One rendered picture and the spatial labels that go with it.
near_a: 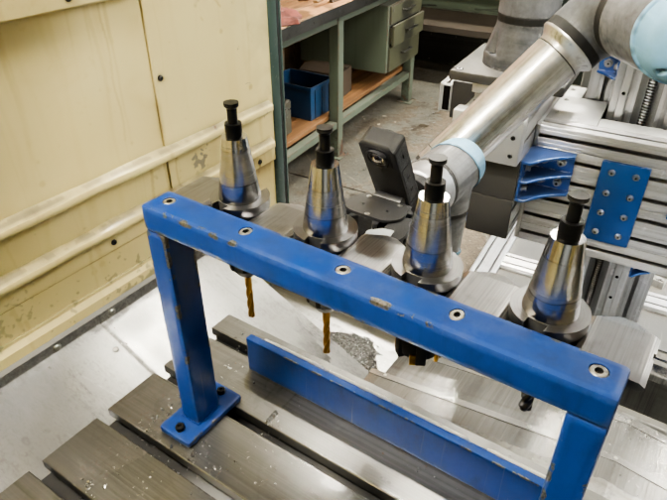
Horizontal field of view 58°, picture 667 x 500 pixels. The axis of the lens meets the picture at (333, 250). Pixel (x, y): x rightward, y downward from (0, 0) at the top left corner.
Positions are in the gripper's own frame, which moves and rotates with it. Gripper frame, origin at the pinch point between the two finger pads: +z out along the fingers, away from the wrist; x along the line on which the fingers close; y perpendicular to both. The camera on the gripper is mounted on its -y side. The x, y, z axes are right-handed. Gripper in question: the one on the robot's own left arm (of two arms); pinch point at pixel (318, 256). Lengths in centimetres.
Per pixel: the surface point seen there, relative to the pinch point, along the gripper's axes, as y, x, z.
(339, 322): 52, 27, -47
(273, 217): -2.1, 6.1, -0.6
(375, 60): 66, 159, -283
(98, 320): 33, 48, -4
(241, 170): -6.7, 9.5, 0.0
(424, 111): 108, 144, -329
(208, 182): -2.1, 17.1, -2.6
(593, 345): -2.1, -26.0, 0.5
